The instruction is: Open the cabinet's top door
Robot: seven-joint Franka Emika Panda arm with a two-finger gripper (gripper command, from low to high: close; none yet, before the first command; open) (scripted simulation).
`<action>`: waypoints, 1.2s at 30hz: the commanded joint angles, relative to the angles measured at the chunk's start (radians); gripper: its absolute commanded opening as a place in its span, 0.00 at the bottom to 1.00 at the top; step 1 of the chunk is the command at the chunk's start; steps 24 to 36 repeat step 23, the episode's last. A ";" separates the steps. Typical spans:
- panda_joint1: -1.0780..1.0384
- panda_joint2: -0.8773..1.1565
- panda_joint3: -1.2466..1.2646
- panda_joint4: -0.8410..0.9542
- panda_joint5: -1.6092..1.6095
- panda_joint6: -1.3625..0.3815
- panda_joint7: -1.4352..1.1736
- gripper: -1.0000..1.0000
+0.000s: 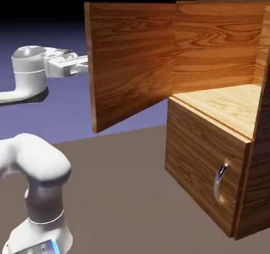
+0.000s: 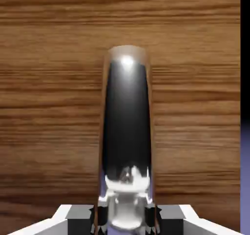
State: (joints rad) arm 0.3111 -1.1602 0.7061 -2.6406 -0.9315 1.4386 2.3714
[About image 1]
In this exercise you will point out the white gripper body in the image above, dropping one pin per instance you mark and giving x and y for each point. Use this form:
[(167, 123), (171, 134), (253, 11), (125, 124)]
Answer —
[(59, 68)]

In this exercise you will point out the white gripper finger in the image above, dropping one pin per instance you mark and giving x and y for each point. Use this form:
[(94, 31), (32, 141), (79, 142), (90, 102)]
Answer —
[(82, 59), (81, 68)]

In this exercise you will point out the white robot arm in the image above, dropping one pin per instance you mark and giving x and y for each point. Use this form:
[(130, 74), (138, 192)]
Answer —
[(29, 72)]

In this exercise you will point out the wooden cabinet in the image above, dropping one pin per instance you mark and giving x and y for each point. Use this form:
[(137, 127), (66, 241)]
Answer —
[(221, 53)]

